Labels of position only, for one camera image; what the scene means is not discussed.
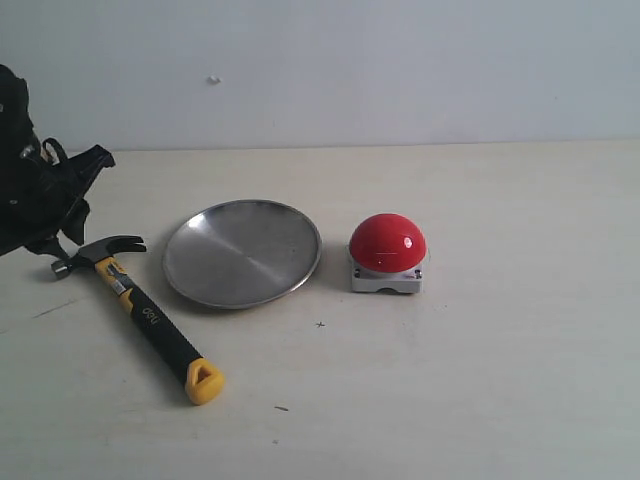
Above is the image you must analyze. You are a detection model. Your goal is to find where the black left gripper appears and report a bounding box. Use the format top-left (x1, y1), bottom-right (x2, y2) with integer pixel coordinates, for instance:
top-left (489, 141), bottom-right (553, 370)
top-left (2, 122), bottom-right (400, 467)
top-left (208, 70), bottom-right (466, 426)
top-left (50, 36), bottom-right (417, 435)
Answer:
top-left (1, 65), bottom-right (115, 260)

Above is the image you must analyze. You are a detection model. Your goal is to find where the yellow black claw hammer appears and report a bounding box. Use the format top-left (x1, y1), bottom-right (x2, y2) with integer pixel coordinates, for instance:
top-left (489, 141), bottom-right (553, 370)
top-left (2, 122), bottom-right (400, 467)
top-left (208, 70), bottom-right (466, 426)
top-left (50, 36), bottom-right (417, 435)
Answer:
top-left (51, 235), bottom-right (225, 405)

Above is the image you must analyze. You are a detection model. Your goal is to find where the red dome push button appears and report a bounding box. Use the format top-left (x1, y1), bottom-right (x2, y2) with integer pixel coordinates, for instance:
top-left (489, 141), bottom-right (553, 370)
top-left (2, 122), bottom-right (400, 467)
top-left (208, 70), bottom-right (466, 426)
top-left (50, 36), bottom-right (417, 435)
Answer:
top-left (348, 213), bottom-right (429, 295)

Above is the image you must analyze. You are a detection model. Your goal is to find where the round steel plate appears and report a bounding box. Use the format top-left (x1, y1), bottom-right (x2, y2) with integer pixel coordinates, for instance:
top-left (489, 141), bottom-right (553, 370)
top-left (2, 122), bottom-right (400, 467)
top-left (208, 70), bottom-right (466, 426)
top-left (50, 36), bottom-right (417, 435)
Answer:
top-left (162, 199), bottom-right (322, 310)

